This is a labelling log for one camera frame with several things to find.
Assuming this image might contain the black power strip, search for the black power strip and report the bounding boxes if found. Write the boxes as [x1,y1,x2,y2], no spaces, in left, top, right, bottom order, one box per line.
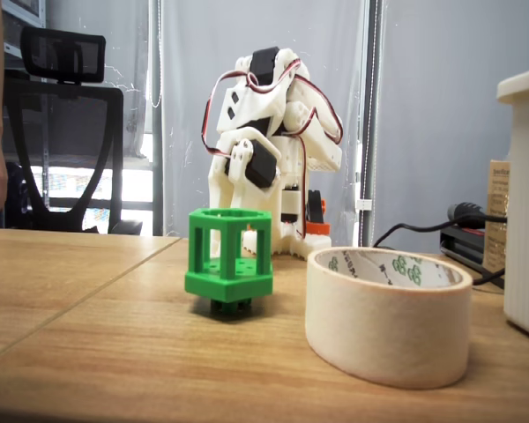
[439,224,506,290]

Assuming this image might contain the long black power cable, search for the long black power cable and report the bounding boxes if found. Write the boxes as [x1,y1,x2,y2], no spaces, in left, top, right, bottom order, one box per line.
[372,219,508,286]

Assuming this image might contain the white blind bead chain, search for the white blind bead chain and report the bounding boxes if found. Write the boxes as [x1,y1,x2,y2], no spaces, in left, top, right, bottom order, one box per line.
[148,0,163,108]
[355,0,379,248]

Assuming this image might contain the red white black servo cable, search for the red white black servo cable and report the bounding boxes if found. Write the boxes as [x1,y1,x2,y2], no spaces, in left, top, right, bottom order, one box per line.
[286,59,346,241]
[201,70,259,158]

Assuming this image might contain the green hexagonal printed component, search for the green hexagonal printed component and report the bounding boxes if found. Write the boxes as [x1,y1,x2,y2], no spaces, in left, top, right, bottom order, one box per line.
[184,208,274,325]

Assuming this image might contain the orange table clamp black knob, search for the orange table clamp black knob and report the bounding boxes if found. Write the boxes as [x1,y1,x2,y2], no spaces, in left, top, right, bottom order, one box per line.
[305,189,332,241]

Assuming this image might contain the brown cardboard box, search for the brown cardboard box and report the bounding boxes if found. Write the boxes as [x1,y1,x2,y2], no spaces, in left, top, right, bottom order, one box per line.
[482,159,512,277]

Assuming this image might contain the black plug with cable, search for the black plug with cable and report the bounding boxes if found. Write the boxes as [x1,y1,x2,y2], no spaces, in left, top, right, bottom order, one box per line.
[447,201,509,226]

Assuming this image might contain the black mesh office chair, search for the black mesh office chair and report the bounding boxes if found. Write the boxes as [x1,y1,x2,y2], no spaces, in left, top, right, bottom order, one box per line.
[2,25,145,234]

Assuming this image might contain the grey metal shelf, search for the grey metal shelf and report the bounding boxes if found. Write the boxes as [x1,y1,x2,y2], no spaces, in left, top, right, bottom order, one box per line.
[2,0,48,80]

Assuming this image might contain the beige masking tape roll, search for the beige masking tape roll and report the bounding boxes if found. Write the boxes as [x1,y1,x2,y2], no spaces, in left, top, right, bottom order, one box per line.
[304,246,473,390]

